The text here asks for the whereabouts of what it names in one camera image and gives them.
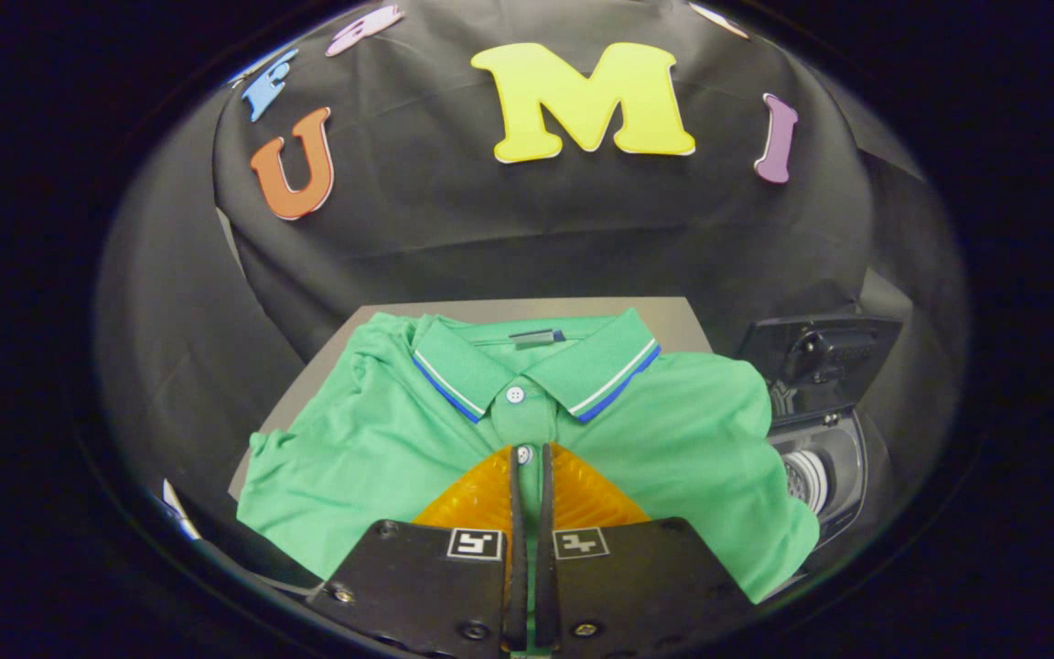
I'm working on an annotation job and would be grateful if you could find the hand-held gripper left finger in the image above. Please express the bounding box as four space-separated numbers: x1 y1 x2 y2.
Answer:
306 445 528 655

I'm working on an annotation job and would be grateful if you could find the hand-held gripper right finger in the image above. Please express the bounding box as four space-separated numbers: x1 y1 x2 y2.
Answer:
536 443 757 653

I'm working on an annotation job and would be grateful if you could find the green polo shirt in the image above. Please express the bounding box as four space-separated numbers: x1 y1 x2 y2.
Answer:
236 308 821 605

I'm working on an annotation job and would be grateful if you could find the dark washing machine lid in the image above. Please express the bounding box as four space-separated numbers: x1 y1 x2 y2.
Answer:
736 314 903 427

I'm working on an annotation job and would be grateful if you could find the beige cabinet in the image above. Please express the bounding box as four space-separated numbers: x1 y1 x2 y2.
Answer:
228 297 714 596

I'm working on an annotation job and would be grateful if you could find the white object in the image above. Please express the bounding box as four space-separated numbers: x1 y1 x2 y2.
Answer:
161 481 203 541

